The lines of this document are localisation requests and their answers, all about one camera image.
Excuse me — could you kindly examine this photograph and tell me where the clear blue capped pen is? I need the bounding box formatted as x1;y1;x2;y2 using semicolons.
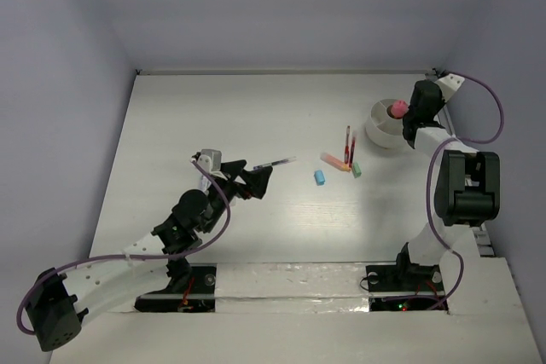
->
199;175;211;193

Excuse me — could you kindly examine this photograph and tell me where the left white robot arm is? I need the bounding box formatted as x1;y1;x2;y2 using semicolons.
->
16;154;273;352

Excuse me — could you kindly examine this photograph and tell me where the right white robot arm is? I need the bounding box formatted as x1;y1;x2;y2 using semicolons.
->
392;72;501;289

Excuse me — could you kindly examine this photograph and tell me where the dark blue gel pen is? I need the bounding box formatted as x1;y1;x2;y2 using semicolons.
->
253;156;297;170

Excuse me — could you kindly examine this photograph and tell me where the blue marker cap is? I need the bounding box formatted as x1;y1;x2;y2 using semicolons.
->
314;170;326;186

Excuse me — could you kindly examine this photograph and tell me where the orange pastel highlighter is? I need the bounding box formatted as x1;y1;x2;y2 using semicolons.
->
320;153;351;172

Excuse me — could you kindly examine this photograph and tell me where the red gel pen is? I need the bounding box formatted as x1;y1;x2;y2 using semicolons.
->
344;125;351;165
348;131;357;169

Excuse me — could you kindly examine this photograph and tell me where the white round pen holder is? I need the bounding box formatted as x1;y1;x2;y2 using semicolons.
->
365;99;405;149

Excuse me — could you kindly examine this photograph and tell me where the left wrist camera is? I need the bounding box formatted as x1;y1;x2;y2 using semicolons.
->
192;148;222;174

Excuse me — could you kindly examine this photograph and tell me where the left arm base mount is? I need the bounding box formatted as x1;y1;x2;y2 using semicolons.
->
134;263;217;313

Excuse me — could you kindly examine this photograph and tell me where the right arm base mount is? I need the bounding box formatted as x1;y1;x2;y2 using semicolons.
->
359;264;448;313

